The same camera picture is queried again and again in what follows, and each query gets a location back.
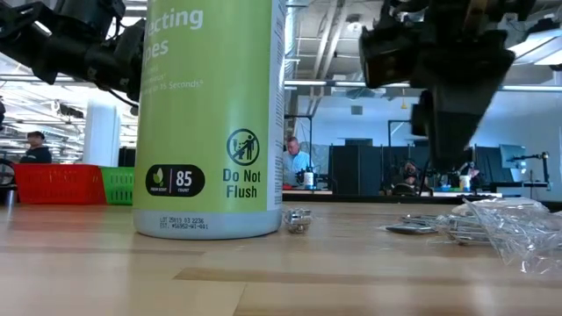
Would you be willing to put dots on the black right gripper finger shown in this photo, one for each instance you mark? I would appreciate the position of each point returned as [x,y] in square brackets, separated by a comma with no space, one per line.
[420,118]
[452,131]

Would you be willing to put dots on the white cotton pads bag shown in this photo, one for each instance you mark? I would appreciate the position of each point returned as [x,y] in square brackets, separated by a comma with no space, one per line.
[496,205]

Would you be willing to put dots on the black sachet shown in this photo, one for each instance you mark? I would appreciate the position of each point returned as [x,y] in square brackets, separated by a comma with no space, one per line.
[410,229]

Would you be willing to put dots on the clear plastic bag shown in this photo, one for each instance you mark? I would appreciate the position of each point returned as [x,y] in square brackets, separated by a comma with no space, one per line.
[527,237]

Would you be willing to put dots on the green disinfecting wipes canister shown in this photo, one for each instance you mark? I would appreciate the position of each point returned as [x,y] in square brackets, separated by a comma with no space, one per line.
[206,131]

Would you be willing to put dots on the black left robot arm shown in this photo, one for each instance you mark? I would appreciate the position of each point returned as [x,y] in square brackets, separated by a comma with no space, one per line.
[66,48]

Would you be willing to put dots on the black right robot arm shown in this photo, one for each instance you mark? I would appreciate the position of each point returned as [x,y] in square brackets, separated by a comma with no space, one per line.
[439,13]

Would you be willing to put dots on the yellow hanging tag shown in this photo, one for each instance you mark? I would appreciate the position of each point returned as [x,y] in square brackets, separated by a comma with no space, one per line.
[403,98]

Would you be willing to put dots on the person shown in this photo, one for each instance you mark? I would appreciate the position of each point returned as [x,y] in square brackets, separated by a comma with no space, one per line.
[296,162]
[472,173]
[410,173]
[37,153]

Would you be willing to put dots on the black partition panels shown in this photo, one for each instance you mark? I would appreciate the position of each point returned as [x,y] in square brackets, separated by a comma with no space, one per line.
[485,164]
[351,171]

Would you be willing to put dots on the grey desk monitor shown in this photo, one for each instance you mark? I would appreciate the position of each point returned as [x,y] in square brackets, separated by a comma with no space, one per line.
[511,155]

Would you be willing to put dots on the long work desk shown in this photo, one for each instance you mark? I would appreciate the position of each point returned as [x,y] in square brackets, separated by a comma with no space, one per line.
[518,185]

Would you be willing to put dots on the ceiling light strip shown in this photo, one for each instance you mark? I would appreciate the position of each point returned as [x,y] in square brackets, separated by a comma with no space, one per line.
[325,83]

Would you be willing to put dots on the white wipes bottle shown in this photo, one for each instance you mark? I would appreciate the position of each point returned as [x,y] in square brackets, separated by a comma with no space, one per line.
[308,180]

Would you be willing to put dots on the wooden work desk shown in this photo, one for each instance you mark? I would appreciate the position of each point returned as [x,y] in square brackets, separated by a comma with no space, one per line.
[307,192]

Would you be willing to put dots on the silver foil packet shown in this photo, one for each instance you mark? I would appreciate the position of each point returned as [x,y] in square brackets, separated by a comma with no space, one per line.
[297,220]

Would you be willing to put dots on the black box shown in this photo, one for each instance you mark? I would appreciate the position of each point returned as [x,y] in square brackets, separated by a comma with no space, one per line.
[126,157]

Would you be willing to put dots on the green plastic basket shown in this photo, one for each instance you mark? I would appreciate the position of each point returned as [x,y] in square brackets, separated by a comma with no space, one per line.
[118,186]

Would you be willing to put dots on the white building column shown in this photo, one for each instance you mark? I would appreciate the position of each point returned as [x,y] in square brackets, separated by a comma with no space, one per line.
[101,131]

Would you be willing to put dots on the red plastic basket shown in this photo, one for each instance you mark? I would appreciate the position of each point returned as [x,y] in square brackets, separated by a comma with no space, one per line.
[57,184]

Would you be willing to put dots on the black round stand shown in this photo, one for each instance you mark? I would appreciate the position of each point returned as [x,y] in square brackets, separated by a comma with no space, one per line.
[5,173]

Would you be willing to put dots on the black gantry frame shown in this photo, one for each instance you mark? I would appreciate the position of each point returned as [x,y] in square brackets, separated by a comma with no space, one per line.
[298,116]
[397,121]

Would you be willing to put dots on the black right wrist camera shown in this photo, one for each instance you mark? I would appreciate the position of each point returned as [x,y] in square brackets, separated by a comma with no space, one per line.
[386,57]

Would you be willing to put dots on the black curved bracket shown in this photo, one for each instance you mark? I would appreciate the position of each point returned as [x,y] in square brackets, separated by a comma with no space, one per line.
[404,189]

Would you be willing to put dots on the black aluminium table frame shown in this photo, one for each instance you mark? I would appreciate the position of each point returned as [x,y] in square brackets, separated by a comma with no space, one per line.
[351,198]

